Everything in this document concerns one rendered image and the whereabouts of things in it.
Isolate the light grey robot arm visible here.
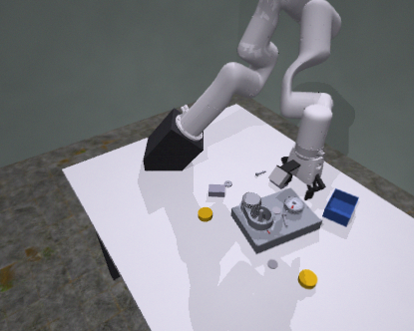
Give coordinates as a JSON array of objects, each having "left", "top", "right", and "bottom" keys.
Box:
[{"left": 176, "top": 0, "right": 341, "bottom": 158}]

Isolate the yellow short cylinder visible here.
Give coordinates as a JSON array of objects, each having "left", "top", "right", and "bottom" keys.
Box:
[
  {"left": 298, "top": 269, "right": 317, "bottom": 289},
  {"left": 198, "top": 207, "right": 212, "bottom": 222}
]

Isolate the grey gear with red arrow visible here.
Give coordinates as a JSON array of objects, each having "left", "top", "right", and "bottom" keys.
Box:
[{"left": 284, "top": 196, "right": 304, "bottom": 215}]

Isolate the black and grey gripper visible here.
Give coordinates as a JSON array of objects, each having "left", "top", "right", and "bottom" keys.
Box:
[{"left": 281, "top": 145, "right": 326, "bottom": 201}]

